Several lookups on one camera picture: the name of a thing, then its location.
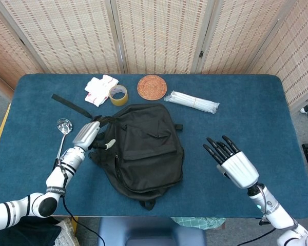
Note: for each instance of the green checkered cloth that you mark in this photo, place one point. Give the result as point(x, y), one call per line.
point(195, 222)

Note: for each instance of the round woven rattan coaster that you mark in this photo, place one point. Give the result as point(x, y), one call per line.
point(151, 85)

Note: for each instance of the white sneaker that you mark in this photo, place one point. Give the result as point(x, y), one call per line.
point(65, 230)

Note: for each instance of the stainless steel ladle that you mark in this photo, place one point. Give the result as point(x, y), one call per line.
point(64, 125)

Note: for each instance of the black trousers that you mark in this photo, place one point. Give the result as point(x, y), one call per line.
point(36, 234)

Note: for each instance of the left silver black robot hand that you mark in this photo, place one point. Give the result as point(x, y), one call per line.
point(86, 134)

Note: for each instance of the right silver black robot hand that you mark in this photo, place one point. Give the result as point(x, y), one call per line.
point(240, 169)

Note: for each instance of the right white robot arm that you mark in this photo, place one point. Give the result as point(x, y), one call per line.
point(277, 215)

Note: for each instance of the clear packing tape roll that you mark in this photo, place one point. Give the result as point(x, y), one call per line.
point(118, 102)

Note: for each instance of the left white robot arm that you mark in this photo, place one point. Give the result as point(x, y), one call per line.
point(56, 179)

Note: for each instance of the bundle of wrapped white straws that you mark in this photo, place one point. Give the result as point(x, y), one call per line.
point(192, 102)

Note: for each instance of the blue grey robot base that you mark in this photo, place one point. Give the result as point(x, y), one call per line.
point(151, 230)

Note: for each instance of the woven folding screen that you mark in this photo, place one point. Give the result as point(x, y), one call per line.
point(66, 38)

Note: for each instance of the black fabric backpack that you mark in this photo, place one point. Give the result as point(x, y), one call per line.
point(149, 153)

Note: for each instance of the blue table cover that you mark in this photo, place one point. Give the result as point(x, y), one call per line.
point(246, 115)

